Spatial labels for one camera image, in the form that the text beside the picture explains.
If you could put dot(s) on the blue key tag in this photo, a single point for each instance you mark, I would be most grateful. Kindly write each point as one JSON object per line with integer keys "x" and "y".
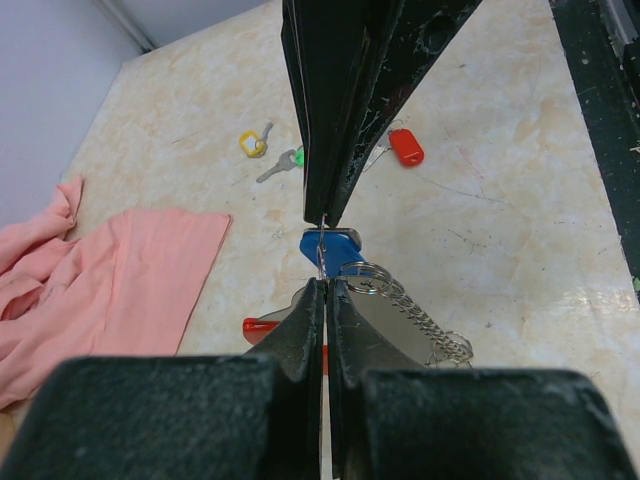
{"x": 329, "y": 253}

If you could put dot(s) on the black-headed key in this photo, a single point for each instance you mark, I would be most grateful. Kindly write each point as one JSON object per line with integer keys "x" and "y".
{"x": 348, "y": 233}

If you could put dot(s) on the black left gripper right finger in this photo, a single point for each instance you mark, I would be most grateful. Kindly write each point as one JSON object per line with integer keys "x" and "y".
{"x": 394, "y": 419}

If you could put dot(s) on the pink cloth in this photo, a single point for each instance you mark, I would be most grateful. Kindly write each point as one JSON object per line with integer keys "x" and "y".
{"x": 127, "y": 288}

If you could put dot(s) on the green key tag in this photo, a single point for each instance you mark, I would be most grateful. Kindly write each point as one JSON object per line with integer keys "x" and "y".
{"x": 299, "y": 157}

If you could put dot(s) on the silver key on green tag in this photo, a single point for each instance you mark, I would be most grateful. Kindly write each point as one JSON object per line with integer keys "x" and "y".
{"x": 286, "y": 162}

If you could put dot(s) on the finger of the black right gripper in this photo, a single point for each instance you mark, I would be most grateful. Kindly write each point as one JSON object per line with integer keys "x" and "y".
{"x": 333, "y": 51}
{"x": 413, "y": 36}

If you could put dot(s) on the red key tag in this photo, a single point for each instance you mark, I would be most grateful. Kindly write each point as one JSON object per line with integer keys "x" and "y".
{"x": 406, "y": 147}

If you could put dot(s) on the silver key on red tag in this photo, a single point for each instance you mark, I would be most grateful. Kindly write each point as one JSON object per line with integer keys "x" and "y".
{"x": 375, "y": 154}

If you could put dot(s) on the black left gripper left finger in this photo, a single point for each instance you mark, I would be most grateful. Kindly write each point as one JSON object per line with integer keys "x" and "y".
{"x": 250, "y": 416}

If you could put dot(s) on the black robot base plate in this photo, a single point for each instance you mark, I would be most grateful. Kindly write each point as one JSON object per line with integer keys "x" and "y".
{"x": 610, "y": 111}

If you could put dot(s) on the silver keys on yellow tag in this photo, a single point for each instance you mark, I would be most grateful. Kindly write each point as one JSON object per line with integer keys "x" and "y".
{"x": 265, "y": 133}

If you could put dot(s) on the yellow key tag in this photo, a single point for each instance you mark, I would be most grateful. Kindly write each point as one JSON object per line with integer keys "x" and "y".
{"x": 252, "y": 144}

